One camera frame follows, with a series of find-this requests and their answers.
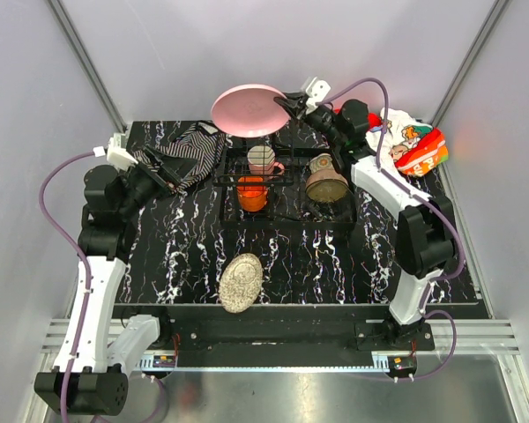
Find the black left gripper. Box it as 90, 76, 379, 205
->
118, 144, 199, 219

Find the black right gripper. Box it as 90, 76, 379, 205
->
276, 93, 345, 147

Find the pink round plate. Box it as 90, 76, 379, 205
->
211, 84, 290, 137

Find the flower-shaped patterned dish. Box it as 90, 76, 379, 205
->
309, 153, 334, 174

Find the pink ceramic mug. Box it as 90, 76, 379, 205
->
247, 145, 285, 181

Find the orange plastic cup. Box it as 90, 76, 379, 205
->
237, 176, 268, 212

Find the beige speckled bowl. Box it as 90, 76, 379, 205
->
305, 168, 348, 204

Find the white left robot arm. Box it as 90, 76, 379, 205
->
34, 146, 197, 422

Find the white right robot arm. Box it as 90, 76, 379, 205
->
274, 93, 461, 350

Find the black metal dish rack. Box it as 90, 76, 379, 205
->
212, 122, 357, 232

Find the black white striped cloth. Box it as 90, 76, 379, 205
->
130, 121, 225, 198

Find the white red cartoon garment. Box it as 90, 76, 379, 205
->
330, 103, 450, 177

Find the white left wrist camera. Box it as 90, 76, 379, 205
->
106, 132, 138, 171

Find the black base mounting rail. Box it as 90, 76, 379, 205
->
113, 304, 435, 370

